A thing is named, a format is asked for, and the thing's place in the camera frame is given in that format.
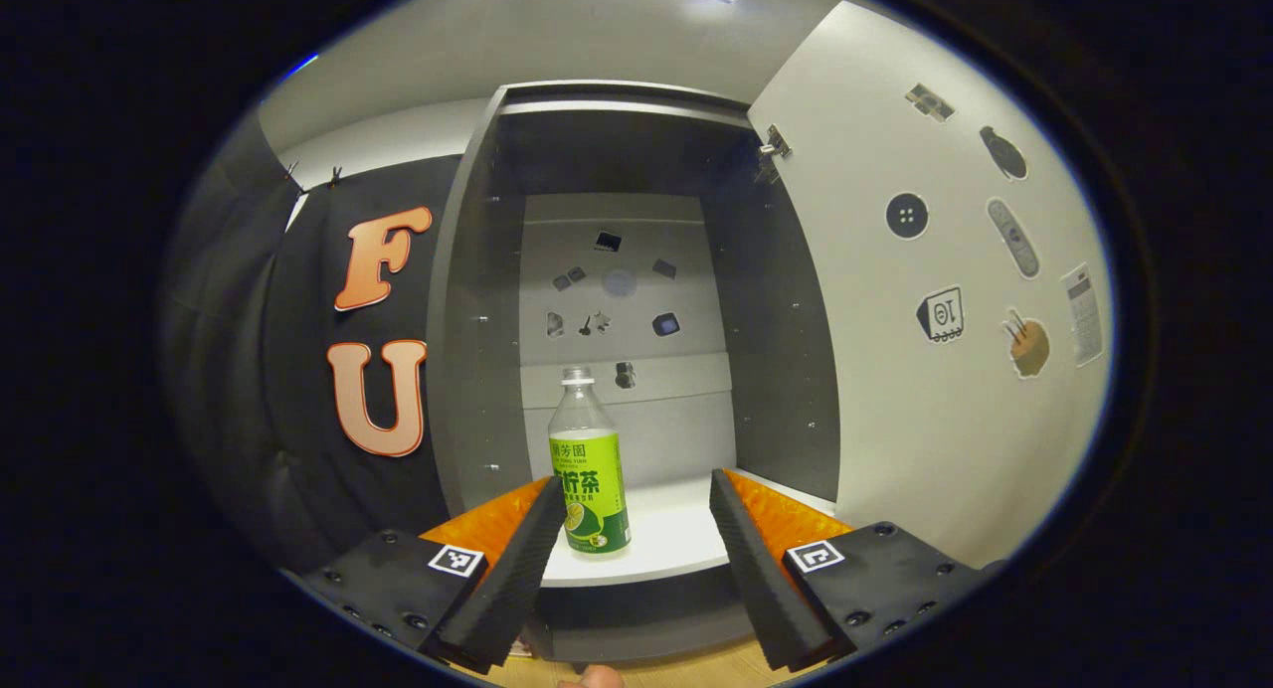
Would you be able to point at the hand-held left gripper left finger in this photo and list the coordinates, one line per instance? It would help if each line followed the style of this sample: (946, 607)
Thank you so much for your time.
(512, 579)

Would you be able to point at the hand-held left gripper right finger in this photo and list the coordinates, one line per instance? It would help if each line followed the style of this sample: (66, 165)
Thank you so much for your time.
(761, 579)

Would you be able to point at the green label drink bottle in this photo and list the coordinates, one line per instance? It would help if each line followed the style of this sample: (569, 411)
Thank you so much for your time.
(589, 469)

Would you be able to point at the beige cabinet door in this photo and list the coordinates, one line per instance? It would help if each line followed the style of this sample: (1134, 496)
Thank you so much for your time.
(895, 420)

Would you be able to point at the grey cabinet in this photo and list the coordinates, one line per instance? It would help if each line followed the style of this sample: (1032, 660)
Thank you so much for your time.
(477, 320)

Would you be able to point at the black backdrop cloth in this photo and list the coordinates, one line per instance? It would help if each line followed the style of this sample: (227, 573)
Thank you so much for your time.
(288, 370)

